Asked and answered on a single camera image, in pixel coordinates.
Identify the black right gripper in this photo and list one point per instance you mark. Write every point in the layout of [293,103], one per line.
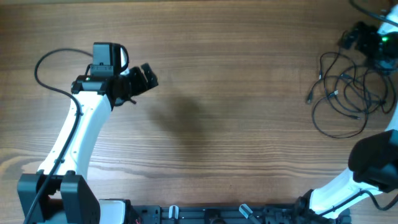
[367,33]

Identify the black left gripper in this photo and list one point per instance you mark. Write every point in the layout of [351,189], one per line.
[135,74]

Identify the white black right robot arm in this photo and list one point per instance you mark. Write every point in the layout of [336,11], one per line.
[372,163]

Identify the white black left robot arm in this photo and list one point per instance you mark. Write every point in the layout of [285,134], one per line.
[58,191]

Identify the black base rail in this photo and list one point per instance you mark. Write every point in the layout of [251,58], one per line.
[217,214]

